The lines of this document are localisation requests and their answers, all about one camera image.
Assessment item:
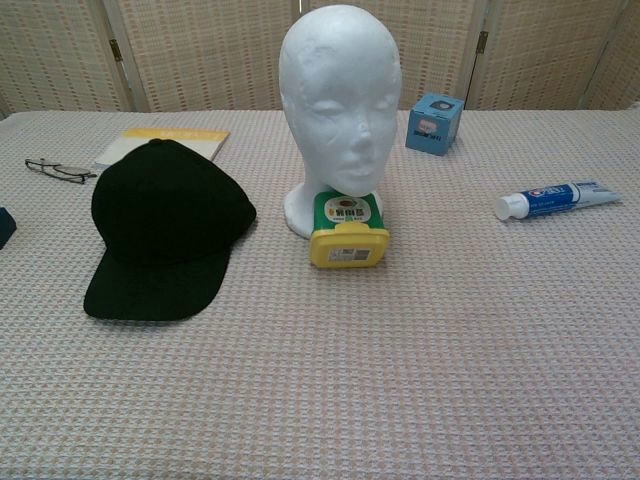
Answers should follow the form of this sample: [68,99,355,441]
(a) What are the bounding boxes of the bamboo folding screen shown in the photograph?
[0,0,640,119]

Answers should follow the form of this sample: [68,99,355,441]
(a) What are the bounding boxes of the woven pink white tablecloth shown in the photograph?
[0,109,640,480]

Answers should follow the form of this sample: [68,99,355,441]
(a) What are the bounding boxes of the black framed eyeglasses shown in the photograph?
[24,157,99,185]

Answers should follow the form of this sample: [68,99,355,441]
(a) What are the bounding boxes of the light blue cube box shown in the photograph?
[404,91,466,157]

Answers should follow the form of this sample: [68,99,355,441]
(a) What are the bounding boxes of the dark blue glasses case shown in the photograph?
[0,206,18,250]

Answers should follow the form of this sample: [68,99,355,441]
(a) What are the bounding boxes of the white foam mannequin head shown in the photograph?
[278,0,401,241]

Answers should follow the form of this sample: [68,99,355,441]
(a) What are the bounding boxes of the black baseball cap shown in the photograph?
[82,138,258,323]

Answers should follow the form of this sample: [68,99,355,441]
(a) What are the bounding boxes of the yellow green lidded container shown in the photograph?
[308,191,392,272]

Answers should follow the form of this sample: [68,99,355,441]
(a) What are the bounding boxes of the blue white toothpaste tube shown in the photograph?
[494,178,624,221]

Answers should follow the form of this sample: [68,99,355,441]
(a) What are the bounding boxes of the yellow white notebook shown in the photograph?
[93,127,231,169]

